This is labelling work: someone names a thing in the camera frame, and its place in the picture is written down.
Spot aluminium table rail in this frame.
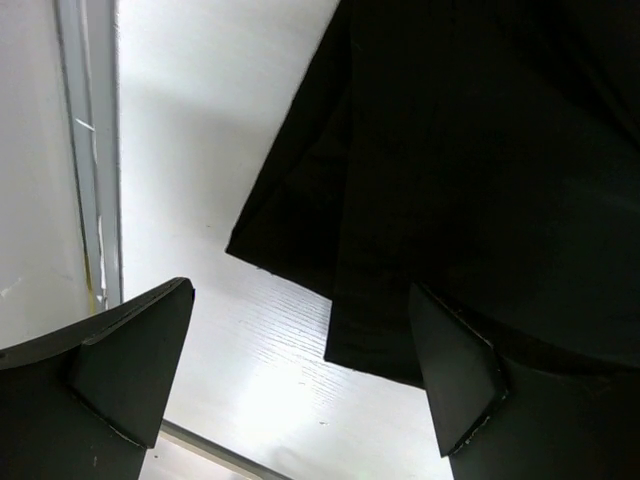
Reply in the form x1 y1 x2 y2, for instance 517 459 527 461
54 0 123 313
159 419 288 480

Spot front aluminium table rail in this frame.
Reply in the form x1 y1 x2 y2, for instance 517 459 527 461
159 419 288 480

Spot black trousers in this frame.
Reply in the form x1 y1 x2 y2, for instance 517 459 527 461
227 1 639 386

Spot left aluminium table rail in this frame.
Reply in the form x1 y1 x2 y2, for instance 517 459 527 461
54 0 123 313

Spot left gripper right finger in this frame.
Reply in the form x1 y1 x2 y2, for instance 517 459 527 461
409 285 639 479

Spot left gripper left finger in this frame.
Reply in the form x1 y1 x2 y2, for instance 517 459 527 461
1 277 195 480

